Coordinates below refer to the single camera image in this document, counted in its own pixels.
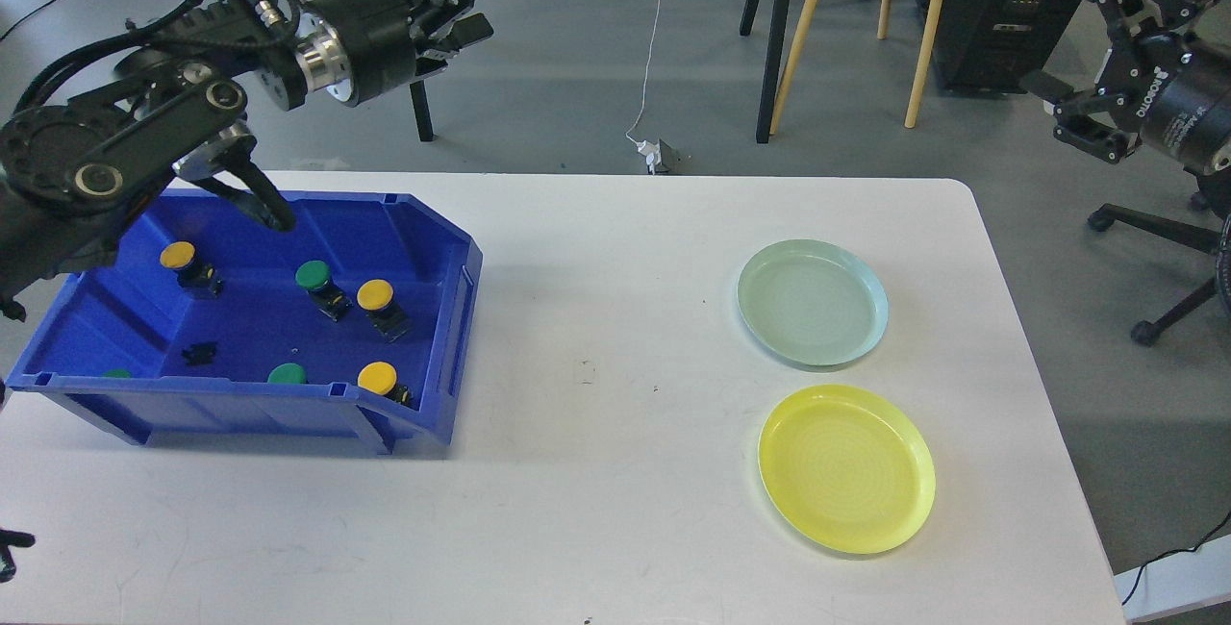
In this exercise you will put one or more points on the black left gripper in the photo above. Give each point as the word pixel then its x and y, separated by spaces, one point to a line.
pixel 355 48

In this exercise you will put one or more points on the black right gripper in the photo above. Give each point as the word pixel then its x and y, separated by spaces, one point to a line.
pixel 1170 91

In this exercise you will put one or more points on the yellow button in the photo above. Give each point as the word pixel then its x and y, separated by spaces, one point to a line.
pixel 382 378
pixel 194 274
pixel 377 298

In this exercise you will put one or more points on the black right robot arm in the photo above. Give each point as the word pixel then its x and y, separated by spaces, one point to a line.
pixel 1160 86

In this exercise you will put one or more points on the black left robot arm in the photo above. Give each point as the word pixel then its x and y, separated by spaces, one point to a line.
pixel 99 134

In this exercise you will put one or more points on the light green plate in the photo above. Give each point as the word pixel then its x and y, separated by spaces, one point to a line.
pixel 812 304

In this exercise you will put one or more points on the yellow plate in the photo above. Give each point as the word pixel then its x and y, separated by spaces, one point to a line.
pixel 846 469

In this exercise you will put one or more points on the wooden leg right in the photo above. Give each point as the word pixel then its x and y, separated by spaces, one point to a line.
pixel 925 54

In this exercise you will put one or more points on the wooden leg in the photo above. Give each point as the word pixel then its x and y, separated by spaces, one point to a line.
pixel 925 54
pixel 798 43

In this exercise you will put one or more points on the white power adapter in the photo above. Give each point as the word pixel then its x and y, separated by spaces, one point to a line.
pixel 658 157

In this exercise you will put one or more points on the wooden leg left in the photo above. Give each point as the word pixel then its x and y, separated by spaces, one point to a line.
pixel 798 43

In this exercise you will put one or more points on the black stand leg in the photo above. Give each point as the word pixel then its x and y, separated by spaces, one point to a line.
pixel 774 60

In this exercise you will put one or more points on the blue plastic storage bin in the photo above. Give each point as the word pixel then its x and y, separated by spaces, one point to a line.
pixel 133 315

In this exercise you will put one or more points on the small black part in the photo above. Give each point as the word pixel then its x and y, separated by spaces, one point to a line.
pixel 200 354

